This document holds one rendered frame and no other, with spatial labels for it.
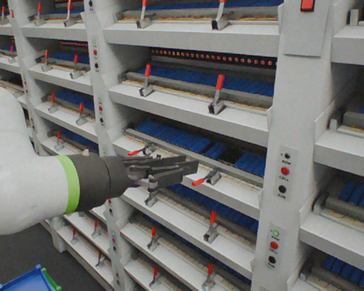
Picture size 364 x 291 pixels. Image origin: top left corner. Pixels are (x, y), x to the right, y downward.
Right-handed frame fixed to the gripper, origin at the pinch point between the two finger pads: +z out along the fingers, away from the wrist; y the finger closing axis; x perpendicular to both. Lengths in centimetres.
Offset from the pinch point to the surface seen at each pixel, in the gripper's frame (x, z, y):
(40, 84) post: 3, 18, -118
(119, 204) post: -34, 22, -48
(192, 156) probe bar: -3.6, 19.2, -13.0
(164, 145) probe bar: -3.7, 19.1, -24.7
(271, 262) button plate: -20.8, 17.6, 17.6
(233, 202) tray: -10.3, 16.6, 4.8
